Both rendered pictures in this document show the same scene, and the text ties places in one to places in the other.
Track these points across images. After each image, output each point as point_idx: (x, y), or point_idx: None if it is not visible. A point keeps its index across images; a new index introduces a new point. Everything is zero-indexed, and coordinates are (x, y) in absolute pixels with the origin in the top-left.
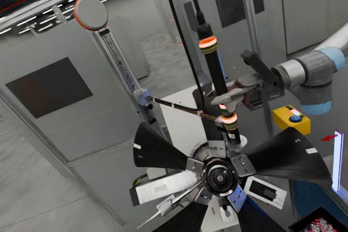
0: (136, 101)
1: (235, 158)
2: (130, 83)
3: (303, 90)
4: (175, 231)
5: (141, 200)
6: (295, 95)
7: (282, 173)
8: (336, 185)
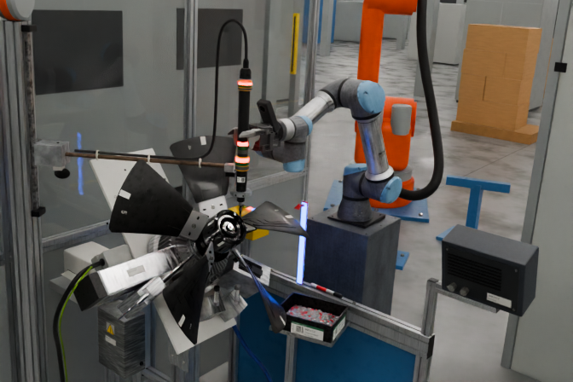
0: (37, 160)
1: None
2: (31, 125)
3: (288, 147)
4: (191, 288)
5: (111, 288)
6: (279, 156)
7: (275, 228)
8: (301, 274)
